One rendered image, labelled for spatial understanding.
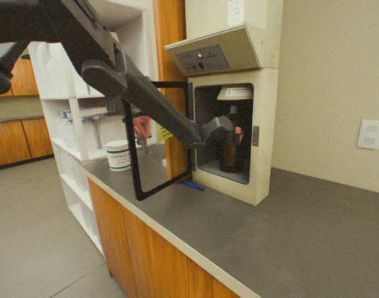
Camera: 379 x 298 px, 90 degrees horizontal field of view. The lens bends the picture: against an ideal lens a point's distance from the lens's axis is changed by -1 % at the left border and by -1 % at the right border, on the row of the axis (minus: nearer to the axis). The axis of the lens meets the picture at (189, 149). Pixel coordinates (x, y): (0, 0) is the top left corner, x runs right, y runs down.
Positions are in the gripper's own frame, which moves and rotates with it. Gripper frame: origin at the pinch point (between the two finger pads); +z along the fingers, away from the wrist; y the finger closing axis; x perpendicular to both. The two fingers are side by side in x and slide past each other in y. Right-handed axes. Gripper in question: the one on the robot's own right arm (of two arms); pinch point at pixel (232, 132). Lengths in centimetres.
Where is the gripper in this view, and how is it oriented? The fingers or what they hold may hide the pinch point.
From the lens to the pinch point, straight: 82.7
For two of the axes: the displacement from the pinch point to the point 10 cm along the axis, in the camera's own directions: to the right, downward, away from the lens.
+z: 6.8, -1.9, 7.1
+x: 0.1, 9.7, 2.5
